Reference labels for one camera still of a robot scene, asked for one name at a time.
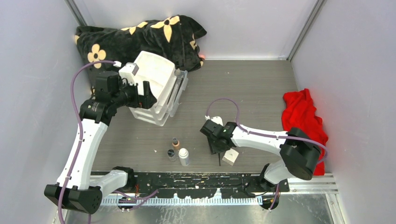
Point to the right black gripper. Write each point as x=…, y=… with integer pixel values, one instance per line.
x=215, y=149

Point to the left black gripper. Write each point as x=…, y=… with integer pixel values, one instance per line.
x=144, y=101

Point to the white plastic drawer organizer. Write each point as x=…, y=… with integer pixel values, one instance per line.
x=160, y=72

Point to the clear plastic drawer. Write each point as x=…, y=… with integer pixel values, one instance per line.
x=182, y=83

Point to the white plastic bottle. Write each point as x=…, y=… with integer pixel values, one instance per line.
x=183, y=155

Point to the tan foundation bottle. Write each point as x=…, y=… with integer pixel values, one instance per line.
x=176, y=144

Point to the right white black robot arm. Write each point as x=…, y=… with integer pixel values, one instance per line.
x=298, y=154

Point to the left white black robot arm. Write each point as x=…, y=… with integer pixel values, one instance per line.
x=74, y=190

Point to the white cube box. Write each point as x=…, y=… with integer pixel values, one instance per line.
x=230, y=156

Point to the clear jar black lid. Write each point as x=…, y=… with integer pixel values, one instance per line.
x=172, y=155

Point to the black floral plush blanket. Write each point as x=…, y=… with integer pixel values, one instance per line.
x=173, y=38

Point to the red cloth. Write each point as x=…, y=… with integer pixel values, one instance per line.
x=300, y=112

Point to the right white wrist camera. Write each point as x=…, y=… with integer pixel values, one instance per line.
x=216, y=119

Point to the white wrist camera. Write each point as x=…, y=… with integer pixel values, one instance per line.
x=128, y=71
x=216, y=119

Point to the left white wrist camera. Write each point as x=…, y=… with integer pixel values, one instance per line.
x=128, y=71

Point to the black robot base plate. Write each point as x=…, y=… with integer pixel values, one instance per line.
x=197, y=185

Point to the aluminium frame rail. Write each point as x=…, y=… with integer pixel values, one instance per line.
x=320, y=185

